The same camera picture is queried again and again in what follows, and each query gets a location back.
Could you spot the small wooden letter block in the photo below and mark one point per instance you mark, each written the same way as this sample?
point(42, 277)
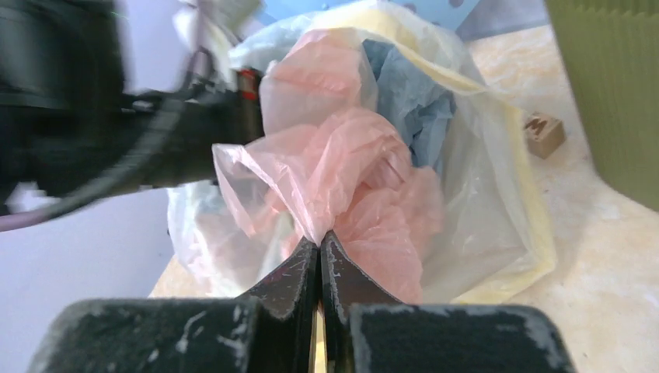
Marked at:
point(544, 134)

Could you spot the olive green mesh trash bin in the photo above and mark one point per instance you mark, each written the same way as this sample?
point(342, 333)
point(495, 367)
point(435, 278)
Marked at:
point(610, 53)

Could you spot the pink plastic trash bag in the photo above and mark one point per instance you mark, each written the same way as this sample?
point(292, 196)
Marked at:
point(329, 162)

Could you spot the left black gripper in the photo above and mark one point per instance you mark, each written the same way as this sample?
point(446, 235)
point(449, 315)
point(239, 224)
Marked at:
point(69, 126)

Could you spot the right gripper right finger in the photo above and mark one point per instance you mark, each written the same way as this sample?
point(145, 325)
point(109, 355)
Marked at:
point(369, 330)

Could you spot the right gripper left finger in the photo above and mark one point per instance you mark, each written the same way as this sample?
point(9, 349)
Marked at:
point(266, 329)

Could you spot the blue plastic bag inside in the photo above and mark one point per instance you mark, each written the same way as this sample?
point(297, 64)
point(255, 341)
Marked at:
point(418, 107)

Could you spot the large clear yellow-rimmed plastic bag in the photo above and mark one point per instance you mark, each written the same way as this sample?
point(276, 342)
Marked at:
point(496, 239)

